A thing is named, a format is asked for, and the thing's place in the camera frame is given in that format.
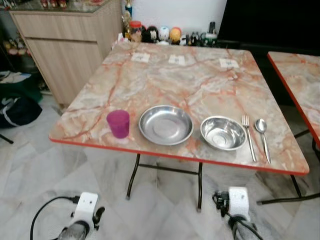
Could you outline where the round steel bowl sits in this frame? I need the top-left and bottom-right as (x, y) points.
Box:
(200, 115), (248, 151)

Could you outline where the steel fork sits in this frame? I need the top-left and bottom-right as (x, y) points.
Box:
(242, 114), (257, 163)

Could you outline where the steel spoon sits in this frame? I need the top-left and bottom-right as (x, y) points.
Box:
(254, 118), (272, 165)

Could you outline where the purple plastic cup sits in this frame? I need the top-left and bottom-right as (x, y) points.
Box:
(106, 110), (131, 139)

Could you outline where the round steel plate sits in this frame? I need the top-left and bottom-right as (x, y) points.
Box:
(138, 105), (195, 146)

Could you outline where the marble pattern folding table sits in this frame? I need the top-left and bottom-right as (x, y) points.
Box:
(48, 41), (311, 212)

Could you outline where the black bag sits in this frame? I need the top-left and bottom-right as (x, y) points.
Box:
(0, 95), (43, 129)

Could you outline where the white paper label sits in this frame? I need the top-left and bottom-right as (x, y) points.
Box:
(168, 55), (186, 66)
(219, 58), (240, 69)
(131, 53), (151, 63)

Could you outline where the red edged marble table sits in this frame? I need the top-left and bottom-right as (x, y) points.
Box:
(267, 51), (320, 205)

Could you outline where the green cloth bundle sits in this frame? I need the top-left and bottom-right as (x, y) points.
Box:
(0, 71), (43, 103)

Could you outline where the light wooden cabinet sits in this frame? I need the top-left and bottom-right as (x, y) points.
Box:
(9, 0), (124, 107)

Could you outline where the orange toy figure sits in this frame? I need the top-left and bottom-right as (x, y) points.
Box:
(169, 26), (182, 45)

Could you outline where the white toy figure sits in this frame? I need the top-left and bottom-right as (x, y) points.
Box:
(157, 25), (171, 46)

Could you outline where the black toy figure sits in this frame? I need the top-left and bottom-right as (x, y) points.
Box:
(142, 25), (158, 44)

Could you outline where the black television screen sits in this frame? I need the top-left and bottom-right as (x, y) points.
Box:
(216, 0), (320, 51)

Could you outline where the red lidded jar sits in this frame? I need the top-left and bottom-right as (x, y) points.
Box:
(129, 20), (143, 42)

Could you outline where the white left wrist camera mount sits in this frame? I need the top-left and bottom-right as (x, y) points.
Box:
(71, 192), (99, 226)

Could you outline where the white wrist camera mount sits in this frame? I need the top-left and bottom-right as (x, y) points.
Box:
(228, 186), (250, 219)
(71, 192), (99, 226)

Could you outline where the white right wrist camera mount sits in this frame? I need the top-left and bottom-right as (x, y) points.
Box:
(228, 186), (250, 219)

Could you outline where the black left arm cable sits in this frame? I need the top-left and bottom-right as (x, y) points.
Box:
(29, 195), (81, 240)

